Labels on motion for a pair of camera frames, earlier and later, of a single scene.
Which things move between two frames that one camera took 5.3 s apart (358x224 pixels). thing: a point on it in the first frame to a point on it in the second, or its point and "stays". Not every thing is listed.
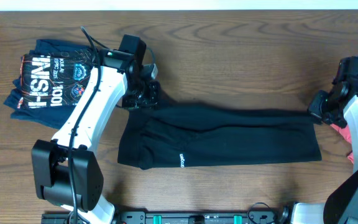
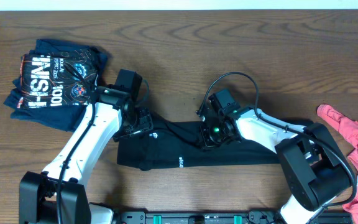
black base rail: (177, 217) stays
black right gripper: (314, 109) to (206, 142)
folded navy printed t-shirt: (51, 79) stays
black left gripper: (152, 101) to (146, 123)
